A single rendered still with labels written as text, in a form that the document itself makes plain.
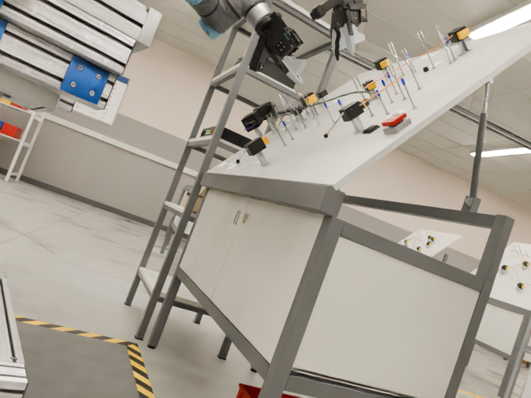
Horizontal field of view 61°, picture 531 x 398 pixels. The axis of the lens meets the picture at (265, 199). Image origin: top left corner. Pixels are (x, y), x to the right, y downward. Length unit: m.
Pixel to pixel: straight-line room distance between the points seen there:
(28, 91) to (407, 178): 9.40
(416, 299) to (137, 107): 7.92
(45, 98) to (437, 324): 1.20
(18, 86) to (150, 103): 7.66
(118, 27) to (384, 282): 0.91
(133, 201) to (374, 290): 7.72
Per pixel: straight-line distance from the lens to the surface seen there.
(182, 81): 8.99
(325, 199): 1.11
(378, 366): 1.32
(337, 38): 1.47
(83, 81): 1.19
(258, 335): 1.28
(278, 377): 1.17
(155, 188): 8.74
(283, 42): 1.37
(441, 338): 1.43
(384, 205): 1.92
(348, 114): 1.41
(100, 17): 1.18
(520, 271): 5.85
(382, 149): 1.20
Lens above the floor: 0.71
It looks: 4 degrees up
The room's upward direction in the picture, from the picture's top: 21 degrees clockwise
